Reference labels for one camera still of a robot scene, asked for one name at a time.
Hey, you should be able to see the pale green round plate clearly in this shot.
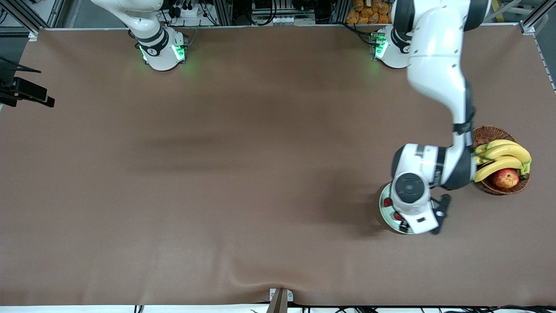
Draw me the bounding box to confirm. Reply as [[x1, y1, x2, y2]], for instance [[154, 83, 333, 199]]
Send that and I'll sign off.
[[379, 183, 435, 235]]

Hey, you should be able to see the red yellow apple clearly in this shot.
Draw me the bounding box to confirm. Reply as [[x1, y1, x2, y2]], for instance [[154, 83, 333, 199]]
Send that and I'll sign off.
[[492, 169, 520, 189]]

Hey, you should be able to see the small greenish yellow banana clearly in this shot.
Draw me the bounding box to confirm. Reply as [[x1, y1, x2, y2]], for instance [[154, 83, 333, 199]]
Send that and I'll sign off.
[[474, 139, 520, 156]]

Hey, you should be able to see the brown wicker basket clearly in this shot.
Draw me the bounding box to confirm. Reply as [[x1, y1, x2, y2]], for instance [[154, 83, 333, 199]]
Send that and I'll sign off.
[[471, 126, 530, 195]]

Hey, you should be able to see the large yellow banana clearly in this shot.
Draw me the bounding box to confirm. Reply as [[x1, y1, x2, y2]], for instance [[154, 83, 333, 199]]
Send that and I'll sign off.
[[474, 144, 532, 166]]

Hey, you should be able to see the white power strip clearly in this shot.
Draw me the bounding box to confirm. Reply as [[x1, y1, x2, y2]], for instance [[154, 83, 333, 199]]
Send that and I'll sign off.
[[172, 3, 209, 20]]

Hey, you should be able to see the large table cover cloth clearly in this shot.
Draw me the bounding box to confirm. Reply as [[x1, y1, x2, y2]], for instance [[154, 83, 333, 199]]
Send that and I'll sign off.
[[0, 24, 556, 307]]

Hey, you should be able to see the orange packaged bread pile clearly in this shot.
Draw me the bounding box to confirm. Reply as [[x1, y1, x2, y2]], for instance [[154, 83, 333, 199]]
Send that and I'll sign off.
[[346, 0, 394, 25]]

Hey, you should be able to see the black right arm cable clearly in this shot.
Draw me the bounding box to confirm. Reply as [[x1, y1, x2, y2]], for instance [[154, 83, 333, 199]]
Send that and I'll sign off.
[[0, 56, 42, 74]]

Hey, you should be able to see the aluminium frame post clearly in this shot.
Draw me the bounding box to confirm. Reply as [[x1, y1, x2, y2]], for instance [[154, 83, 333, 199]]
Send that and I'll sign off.
[[519, 0, 556, 92], [0, 0, 66, 42]]

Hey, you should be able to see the metal table clamp bracket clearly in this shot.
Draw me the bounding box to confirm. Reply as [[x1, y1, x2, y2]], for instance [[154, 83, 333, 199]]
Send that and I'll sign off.
[[269, 288, 294, 313]]

